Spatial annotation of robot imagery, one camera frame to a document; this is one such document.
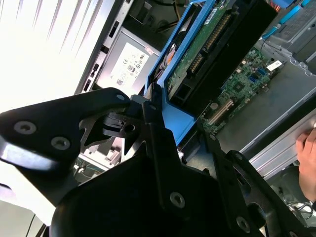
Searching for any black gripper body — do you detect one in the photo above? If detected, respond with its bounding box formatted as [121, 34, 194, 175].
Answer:
[50, 155, 230, 237]

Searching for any hard disk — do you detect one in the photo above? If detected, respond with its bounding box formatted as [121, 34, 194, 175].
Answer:
[145, 0, 278, 149]

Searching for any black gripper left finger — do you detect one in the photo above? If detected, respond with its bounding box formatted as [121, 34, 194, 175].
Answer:
[0, 87, 186, 216]

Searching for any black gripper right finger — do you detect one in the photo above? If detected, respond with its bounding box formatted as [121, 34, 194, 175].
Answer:
[203, 134, 309, 237]

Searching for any person's hand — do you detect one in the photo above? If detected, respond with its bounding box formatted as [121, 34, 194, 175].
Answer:
[295, 127, 316, 201]

